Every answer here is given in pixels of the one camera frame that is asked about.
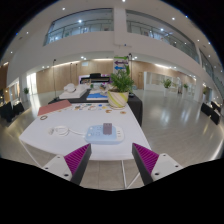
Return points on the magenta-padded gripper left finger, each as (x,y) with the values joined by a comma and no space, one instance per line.
(77,159)

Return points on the black chairs group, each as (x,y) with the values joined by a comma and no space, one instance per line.
(210,111)
(10,111)

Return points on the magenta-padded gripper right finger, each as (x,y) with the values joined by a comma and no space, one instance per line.
(146,159)

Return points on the potted plant in striped pot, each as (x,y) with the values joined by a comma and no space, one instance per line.
(118,98)

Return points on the pink flat board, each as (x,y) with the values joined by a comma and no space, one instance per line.
(53,107)

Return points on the black piano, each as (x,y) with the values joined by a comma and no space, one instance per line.
(95,77)

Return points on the orange round disc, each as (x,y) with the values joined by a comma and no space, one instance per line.
(123,112)

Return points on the small potted plant by doorway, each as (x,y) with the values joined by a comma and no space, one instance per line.
(26,90)

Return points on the black stand pole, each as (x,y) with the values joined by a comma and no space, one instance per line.
(54,80)

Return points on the tall potted plant by wall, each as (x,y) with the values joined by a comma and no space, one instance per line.
(166,83)

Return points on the light blue power strip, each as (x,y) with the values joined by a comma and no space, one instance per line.
(96,136)

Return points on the black draped table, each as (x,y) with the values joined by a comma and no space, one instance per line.
(136,105)

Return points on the ceiling lights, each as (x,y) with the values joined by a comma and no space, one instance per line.
(63,9)

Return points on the arrow direction sign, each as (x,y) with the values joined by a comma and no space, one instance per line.
(120,63)

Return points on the blue flat book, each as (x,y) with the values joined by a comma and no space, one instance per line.
(96,96)

